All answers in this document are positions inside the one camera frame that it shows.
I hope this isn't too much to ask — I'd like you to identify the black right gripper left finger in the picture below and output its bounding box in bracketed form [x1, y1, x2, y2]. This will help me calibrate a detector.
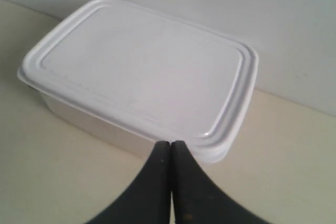
[88, 141, 171, 223]

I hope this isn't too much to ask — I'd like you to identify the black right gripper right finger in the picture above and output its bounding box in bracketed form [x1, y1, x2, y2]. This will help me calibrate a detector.
[171, 141, 259, 223]

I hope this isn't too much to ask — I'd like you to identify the white lidded plastic container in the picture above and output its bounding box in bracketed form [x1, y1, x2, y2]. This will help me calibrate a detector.
[17, 0, 258, 164]

